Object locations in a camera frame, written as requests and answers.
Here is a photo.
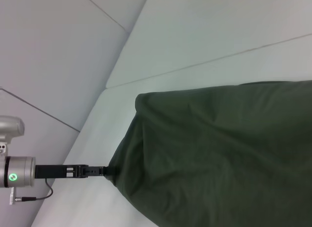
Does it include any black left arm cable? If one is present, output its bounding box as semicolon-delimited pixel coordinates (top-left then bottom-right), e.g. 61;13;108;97
9;178;54;205

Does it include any dark green FREE t-shirt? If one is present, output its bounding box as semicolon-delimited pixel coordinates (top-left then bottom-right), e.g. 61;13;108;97
106;80;312;227

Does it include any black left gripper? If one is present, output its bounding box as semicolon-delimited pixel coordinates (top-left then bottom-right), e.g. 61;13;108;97
35;164;116;180

